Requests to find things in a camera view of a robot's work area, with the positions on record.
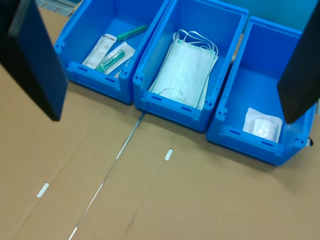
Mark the green capped tube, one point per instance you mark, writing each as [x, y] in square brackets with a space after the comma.
[131, 32]

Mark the white printed flat packet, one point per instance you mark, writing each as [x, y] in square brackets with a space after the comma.
[98, 51]

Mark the cotton pads in clear bag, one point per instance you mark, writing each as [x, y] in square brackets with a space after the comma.
[263, 125]

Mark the blue bin with syringes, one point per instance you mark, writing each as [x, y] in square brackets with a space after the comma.
[85, 22]

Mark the blue bin with masks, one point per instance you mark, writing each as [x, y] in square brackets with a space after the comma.
[225, 37]

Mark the green syringe in clear packet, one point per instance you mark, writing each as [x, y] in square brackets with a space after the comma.
[112, 60]

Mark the blue bin with cotton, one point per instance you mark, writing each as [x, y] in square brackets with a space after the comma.
[257, 75]

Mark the white surgical mask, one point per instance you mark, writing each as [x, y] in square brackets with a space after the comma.
[203, 100]
[185, 67]

